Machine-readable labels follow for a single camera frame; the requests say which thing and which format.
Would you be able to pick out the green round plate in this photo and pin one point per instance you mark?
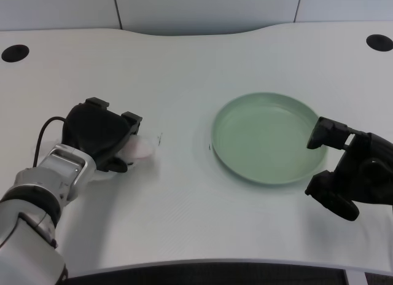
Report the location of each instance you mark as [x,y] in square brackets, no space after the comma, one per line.
[264,139]

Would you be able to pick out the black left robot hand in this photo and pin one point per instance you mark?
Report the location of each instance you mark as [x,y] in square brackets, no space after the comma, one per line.
[98,134]

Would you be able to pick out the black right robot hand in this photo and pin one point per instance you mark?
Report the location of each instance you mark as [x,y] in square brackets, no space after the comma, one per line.
[359,174]

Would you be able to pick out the white plush rabbit doll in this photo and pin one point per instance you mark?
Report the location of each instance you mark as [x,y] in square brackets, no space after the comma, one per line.
[139,148]

